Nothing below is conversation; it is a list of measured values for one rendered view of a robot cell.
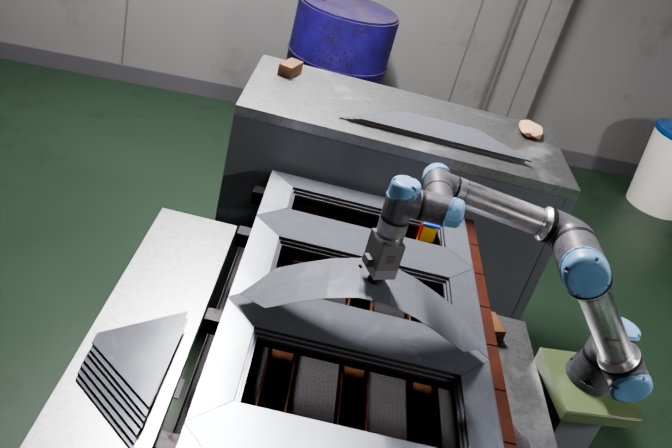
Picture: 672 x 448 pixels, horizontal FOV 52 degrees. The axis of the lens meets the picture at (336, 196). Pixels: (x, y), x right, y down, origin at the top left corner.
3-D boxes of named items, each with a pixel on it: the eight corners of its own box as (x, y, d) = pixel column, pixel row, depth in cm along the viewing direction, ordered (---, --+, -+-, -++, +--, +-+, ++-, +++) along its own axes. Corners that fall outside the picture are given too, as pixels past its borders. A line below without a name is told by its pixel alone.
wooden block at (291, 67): (289, 79, 283) (292, 68, 280) (276, 74, 284) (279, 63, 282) (301, 72, 293) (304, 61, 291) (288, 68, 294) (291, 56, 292)
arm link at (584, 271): (644, 362, 202) (590, 219, 178) (661, 402, 189) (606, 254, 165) (603, 374, 205) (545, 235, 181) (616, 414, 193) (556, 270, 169)
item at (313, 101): (233, 114, 251) (235, 104, 249) (261, 62, 303) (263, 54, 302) (576, 200, 257) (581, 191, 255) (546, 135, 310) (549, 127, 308)
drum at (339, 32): (357, 131, 519) (393, 0, 471) (367, 174, 462) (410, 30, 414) (269, 115, 507) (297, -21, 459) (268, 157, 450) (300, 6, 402)
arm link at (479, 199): (596, 212, 189) (431, 150, 183) (606, 235, 180) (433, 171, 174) (573, 244, 195) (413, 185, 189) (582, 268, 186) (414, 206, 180)
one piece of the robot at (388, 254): (364, 214, 175) (348, 266, 183) (377, 234, 168) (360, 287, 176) (398, 215, 179) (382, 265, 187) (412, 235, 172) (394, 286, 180)
